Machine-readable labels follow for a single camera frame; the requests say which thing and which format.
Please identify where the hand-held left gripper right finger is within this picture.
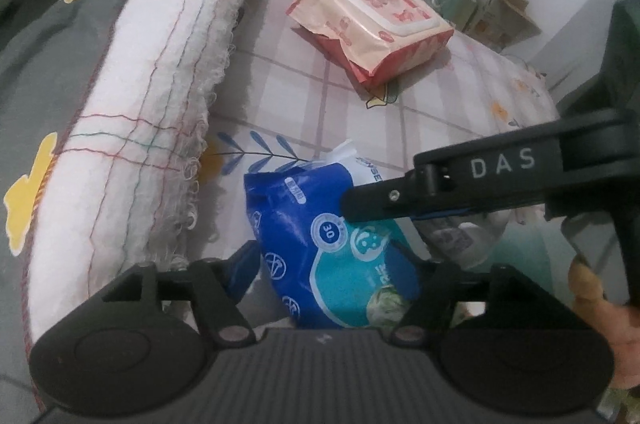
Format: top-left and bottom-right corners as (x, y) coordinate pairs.
(391, 261), (551, 348)

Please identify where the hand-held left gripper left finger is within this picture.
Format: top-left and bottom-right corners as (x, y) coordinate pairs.
(95, 241), (262, 349)

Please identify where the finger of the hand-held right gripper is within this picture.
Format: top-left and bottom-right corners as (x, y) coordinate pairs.
(340, 166), (482, 225)

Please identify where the blue wet wipes packet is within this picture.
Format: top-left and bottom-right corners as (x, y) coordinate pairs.
(243, 141), (436, 330)

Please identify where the person's right hand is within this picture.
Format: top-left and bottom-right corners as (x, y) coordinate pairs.
(567, 261), (640, 357)

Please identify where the plaid printed tablecloth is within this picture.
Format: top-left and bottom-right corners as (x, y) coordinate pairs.
(200, 0), (556, 265)

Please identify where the small green box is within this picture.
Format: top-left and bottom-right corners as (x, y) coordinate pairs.
(432, 0), (481, 34)

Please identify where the red wet wipes packet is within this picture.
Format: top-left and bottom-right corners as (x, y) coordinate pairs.
(285, 0), (455, 90)

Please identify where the white frayed mattress pad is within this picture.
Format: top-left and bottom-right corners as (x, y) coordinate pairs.
(22, 0), (311, 335)

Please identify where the grey bedsheet with yellow print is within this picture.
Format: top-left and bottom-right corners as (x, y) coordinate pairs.
(0, 0), (211, 405)

